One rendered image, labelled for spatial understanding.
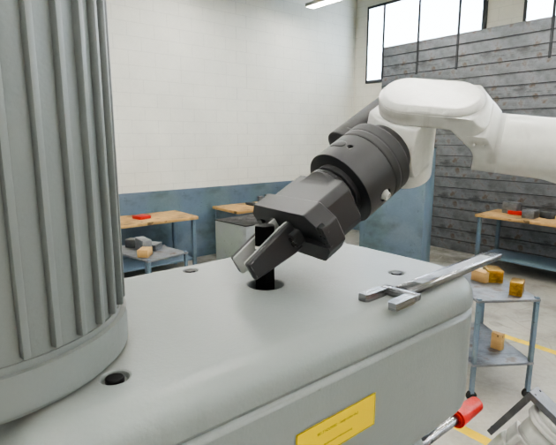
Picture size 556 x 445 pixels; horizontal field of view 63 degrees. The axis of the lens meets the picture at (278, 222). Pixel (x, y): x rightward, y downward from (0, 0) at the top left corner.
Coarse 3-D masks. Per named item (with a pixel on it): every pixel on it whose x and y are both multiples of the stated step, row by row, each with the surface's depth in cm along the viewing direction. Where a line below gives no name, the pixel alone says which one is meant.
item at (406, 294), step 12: (456, 264) 51; (468, 264) 51; (480, 264) 51; (420, 276) 46; (432, 276) 46; (444, 276) 46; (456, 276) 48; (372, 288) 43; (384, 288) 43; (396, 288) 43; (408, 288) 43; (420, 288) 43; (360, 300) 41; (372, 300) 41; (396, 300) 39; (408, 300) 40
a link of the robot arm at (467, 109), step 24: (384, 96) 50; (408, 96) 50; (432, 96) 49; (456, 96) 48; (480, 96) 47; (408, 120) 49; (432, 120) 48; (456, 120) 47; (480, 120) 47; (504, 120) 48; (480, 144) 48; (480, 168) 50
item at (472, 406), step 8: (472, 400) 58; (480, 400) 58; (464, 408) 56; (472, 408) 56; (480, 408) 57; (456, 416) 55; (464, 416) 55; (472, 416) 56; (448, 424) 54; (456, 424) 55; (464, 424) 55; (432, 432) 52; (440, 432) 52; (424, 440) 51; (432, 440) 51
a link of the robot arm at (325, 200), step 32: (320, 160) 49; (352, 160) 46; (384, 160) 47; (288, 192) 49; (320, 192) 45; (352, 192) 47; (384, 192) 48; (320, 224) 42; (352, 224) 46; (320, 256) 44
